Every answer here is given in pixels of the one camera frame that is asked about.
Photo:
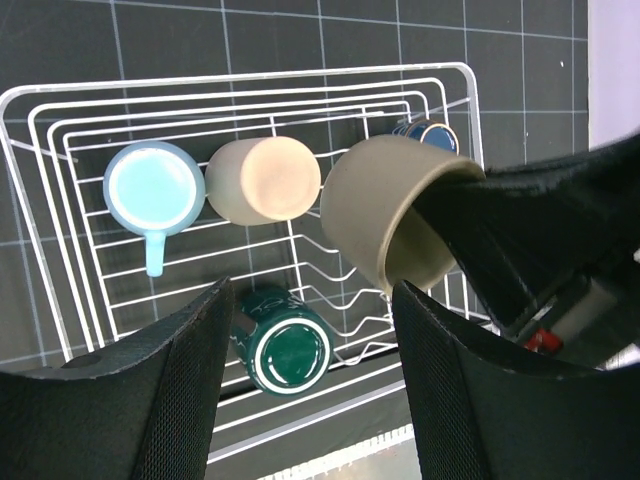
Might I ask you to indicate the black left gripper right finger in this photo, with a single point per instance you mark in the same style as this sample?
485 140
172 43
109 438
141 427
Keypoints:
483 407

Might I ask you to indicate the black grid mat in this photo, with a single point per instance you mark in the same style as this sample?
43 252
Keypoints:
529 58

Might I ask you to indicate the small speckled blue cup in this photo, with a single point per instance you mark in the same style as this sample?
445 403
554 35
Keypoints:
430 132

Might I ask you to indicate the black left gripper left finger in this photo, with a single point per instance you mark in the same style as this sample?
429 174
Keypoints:
143 407

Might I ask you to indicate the beige paper cup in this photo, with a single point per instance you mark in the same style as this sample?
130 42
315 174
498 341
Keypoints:
259 181

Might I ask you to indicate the dark green mug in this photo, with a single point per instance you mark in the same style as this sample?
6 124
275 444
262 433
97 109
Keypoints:
284 345

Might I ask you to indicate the white wire dish rack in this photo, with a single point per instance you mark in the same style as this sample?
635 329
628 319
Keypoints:
74 280

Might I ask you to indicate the blue mug cream inside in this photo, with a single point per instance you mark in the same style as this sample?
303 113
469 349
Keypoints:
155 190

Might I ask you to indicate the small beige mug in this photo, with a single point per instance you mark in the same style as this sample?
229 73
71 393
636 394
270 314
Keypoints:
367 213

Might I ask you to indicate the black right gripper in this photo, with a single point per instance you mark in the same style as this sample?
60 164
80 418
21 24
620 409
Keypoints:
551 249

